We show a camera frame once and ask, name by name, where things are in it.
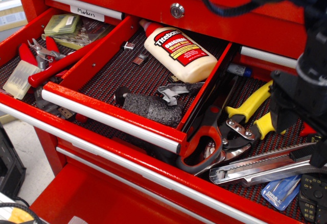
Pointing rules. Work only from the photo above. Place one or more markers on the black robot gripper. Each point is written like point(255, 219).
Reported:
point(302, 96)

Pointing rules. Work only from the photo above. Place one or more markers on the silver metal box cutter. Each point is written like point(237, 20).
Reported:
point(270, 166)

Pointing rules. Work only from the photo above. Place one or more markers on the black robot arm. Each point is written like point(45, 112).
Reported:
point(315, 23)

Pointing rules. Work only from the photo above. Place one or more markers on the wide open red drawer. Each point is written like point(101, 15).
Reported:
point(133, 180)

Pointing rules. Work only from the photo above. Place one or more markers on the silver round drawer lock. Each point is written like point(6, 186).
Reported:
point(177, 10)

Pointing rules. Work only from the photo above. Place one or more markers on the small open red drawer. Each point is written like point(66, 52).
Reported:
point(88, 88)

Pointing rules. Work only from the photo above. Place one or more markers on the blue drill bit packet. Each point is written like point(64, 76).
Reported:
point(280, 193)

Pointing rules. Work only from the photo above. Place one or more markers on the blue capped marker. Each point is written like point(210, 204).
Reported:
point(240, 70)

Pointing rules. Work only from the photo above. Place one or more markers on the crumpled grey tape piece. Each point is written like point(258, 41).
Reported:
point(170, 92)

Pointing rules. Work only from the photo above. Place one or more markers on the red tool chest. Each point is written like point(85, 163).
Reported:
point(39, 12)

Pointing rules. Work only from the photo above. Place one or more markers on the black grinding stone bit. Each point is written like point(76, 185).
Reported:
point(150, 107)

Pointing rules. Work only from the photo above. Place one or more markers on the Titebond wood glue bottle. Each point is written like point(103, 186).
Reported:
point(187, 60)

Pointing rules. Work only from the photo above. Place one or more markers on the small silver usb dongle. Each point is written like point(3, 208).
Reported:
point(128, 46)

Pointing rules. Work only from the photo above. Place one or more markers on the drill bit index card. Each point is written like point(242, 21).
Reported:
point(87, 31)

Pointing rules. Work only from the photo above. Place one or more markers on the green plastic parts case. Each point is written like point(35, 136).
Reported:
point(62, 24)

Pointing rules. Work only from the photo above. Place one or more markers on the white markers label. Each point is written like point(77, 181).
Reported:
point(87, 13)

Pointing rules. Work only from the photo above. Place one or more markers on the clear plastic bit case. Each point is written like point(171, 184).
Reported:
point(17, 84)

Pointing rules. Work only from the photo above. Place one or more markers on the black crate on floor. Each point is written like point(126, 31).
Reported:
point(12, 169)

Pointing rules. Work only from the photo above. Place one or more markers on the red plastic tool handle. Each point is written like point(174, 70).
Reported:
point(307, 130)

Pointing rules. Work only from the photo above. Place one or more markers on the yellow handled tin snips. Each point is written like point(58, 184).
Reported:
point(237, 134)

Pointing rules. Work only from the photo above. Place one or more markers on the black wire stripper crimper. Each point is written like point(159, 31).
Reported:
point(312, 193)

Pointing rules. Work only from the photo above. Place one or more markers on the red black handled scissors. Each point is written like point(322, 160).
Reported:
point(205, 139)

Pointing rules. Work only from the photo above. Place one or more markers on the long red handled tool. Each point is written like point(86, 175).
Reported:
point(37, 79)

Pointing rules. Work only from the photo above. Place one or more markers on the red handled flush cutters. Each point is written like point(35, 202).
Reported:
point(35, 54)

